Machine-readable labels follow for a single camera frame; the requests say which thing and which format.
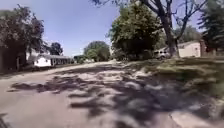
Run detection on dense green tree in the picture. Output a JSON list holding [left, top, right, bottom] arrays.
[[107, 2, 164, 62]]

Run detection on pale concrete kerb strip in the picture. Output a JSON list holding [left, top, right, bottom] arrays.
[[126, 66, 224, 128]]

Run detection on small dark tree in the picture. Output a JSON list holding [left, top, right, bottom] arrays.
[[49, 41, 64, 57]]

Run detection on round green tree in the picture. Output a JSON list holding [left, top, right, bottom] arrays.
[[82, 40, 111, 63]]

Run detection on big dark tree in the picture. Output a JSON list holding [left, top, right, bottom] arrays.
[[0, 4, 47, 73]]

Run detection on grey asphalt road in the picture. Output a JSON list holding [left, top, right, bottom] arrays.
[[0, 60, 188, 128]]

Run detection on dark conifer tree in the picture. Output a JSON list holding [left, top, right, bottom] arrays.
[[197, 0, 224, 56]]

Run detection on white low house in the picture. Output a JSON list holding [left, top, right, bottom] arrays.
[[32, 53, 74, 69]]

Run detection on beige house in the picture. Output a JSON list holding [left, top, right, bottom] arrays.
[[154, 39, 214, 59]]

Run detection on dry grass lawn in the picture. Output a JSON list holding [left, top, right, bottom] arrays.
[[124, 55, 224, 101]]

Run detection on tall bare-trunked tree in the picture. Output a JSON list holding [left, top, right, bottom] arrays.
[[91, 0, 209, 59]]

